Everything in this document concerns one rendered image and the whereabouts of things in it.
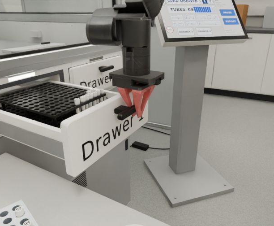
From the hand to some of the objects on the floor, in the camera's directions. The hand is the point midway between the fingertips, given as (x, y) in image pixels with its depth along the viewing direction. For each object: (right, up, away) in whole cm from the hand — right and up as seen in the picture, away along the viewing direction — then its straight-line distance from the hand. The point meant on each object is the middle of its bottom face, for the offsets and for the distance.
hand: (137, 113), depth 54 cm
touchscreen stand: (+35, -46, +121) cm, 134 cm away
